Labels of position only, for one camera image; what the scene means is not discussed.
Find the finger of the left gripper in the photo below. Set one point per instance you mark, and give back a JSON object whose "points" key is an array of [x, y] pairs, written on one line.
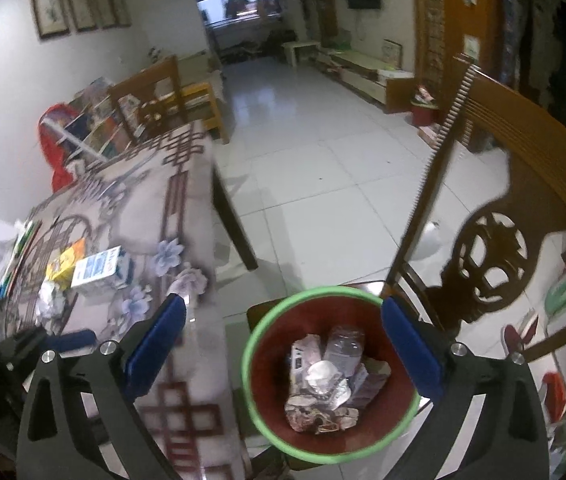
{"points": [[70, 342]]}

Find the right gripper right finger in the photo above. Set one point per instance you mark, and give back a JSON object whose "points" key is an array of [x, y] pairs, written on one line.
{"points": [[509, 439]]}

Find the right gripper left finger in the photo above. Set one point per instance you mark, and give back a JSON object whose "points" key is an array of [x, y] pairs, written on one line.
{"points": [[72, 402]]}

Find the brown gold cigarette carton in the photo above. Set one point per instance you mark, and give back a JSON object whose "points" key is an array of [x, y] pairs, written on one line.
{"points": [[367, 380]]}

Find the printed newspaper ball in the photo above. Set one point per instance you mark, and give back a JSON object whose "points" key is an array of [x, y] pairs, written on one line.
{"points": [[305, 414]]}

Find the crumpled white paper ball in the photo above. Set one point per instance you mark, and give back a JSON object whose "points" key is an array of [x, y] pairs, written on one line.
{"points": [[50, 302]]}

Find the yellow orange snack box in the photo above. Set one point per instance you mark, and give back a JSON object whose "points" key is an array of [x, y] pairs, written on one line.
{"points": [[61, 269]]}

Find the white blue milk carton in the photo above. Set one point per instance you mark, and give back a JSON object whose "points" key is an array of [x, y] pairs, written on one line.
{"points": [[112, 268]]}

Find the green red folders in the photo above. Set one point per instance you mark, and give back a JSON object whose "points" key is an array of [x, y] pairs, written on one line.
{"points": [[19, 252]]}

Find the clear plastic water bottle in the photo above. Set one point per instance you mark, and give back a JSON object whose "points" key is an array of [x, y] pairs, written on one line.
{"points": [[344, 348]]}

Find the silver crumpled foil carton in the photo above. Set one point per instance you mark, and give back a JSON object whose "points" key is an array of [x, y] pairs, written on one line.
{"points": [[326, 383]]}

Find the red bin green rim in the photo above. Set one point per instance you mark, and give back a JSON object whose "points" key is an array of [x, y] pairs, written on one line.
{"points": [[265, 375]]}

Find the wooden chair near right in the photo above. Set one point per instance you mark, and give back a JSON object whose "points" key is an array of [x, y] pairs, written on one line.
{"points": [[497, 249]]}

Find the red cloth bag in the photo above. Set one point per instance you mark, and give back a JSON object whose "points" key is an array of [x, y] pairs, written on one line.
{"points": [[51, 144]]}

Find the white magazine rack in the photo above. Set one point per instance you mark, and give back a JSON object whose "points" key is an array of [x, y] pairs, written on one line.
{"points": [[96, 134]]}

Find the wooden dining chair far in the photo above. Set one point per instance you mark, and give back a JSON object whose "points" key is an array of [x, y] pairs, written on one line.
{"points": [[161, 104]]}

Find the small cardboard floor box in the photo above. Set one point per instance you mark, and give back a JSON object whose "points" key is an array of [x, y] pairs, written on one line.
{"points": [[429, 134]]}

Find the red flower pot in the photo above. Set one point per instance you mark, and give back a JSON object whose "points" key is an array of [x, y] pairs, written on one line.
{"points": [[424, 106]]}

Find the small white stool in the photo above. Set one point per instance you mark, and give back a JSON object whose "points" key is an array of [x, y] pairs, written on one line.
{"points": [[293, 50]]}

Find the low tv cabinet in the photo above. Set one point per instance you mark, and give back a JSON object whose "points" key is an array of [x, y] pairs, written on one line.
{"points": [[370, 78]]}

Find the framed wall pictures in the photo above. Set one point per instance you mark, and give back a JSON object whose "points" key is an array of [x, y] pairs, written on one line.
{"points": [[59, 18]]}

